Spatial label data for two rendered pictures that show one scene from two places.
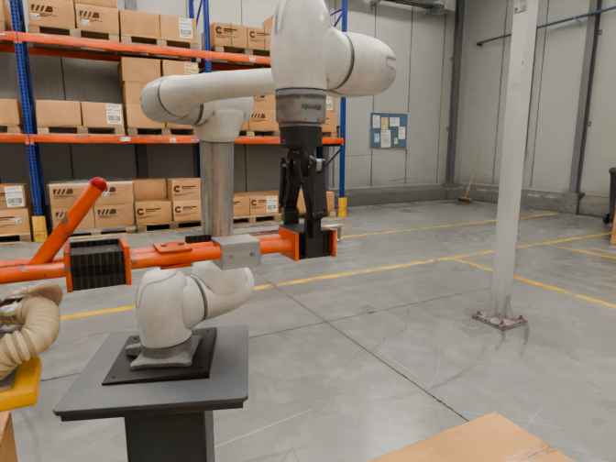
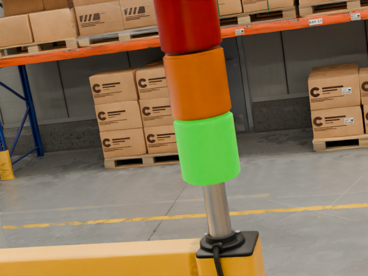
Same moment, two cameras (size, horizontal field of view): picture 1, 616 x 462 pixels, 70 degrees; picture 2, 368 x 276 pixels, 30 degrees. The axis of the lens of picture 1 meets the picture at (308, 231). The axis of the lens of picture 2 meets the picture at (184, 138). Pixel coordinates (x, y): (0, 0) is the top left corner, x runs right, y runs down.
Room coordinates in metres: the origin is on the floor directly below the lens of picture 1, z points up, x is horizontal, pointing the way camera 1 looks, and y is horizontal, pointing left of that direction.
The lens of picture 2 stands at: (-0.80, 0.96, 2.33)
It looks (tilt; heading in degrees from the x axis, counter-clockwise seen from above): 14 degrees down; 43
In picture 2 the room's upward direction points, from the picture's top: 9 degrees counter-clockwise
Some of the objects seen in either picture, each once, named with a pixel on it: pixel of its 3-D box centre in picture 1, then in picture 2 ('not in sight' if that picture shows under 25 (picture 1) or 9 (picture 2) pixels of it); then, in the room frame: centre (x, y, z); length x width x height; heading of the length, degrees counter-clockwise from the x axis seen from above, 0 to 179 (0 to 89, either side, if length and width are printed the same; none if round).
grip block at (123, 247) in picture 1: (97, 262); not in sight; (0.63, 0.31, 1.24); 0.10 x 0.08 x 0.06; 28
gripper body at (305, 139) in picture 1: (301, 151); not in sight; (0.80, 0.01, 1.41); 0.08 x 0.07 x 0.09; 27
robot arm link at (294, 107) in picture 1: (301, 109); not in sight; (0.80, 0.01, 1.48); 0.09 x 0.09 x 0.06
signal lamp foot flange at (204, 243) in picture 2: not in sight; (221, 237); (-0.38, 1.33, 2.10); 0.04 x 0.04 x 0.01
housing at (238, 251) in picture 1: (236, 251); not in sight; (0.73, 0.12, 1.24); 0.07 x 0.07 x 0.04; 28
